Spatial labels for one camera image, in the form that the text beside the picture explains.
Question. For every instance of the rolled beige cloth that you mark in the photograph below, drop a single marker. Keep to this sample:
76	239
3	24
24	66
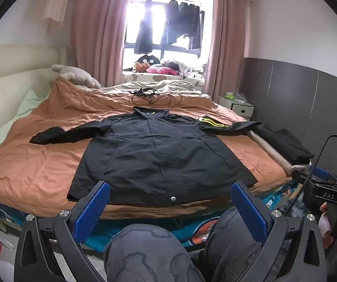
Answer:
269	148

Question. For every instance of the cream sheer cloth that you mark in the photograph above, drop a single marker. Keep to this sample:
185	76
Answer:
58	3

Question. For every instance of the black jacket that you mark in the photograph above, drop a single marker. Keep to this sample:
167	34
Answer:
156	152

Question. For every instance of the grey plush toy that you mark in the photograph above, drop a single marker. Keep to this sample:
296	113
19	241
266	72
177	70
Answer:
77	76

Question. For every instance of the patterned crumpled cloth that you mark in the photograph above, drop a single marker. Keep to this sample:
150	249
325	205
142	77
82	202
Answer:
193	70

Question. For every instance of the black plush toy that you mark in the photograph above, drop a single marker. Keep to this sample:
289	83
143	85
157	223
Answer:
148	58

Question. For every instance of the white nightstand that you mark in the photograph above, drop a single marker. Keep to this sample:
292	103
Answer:
240	108

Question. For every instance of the light green pillow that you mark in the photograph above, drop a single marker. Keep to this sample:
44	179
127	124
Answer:
24	105

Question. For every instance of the brown plush toy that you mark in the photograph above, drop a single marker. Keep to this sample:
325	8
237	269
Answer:
140	67

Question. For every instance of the dark hanging garment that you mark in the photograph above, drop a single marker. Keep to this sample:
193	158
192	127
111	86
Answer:
171	26
193	26
144	32

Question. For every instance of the orange blanket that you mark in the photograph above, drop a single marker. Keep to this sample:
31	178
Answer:
39	167

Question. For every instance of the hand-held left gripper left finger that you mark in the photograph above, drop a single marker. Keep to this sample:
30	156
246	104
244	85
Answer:
92	211

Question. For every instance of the cream padded headboard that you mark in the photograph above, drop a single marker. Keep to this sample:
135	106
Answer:
4	73

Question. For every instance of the pink plush toy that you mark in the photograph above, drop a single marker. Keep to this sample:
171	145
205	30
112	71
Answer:
162	70

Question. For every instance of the person's grey patterned pants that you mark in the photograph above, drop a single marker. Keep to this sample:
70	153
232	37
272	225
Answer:
145	252

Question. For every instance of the green item on nightstand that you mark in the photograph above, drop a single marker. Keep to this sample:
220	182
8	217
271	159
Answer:
230	96

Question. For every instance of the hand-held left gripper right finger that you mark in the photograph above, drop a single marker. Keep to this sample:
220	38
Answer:
249	211

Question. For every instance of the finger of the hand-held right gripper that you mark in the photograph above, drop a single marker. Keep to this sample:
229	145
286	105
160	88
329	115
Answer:
319	172

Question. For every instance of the black cloth pile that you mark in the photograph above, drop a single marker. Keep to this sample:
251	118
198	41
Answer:
286	141

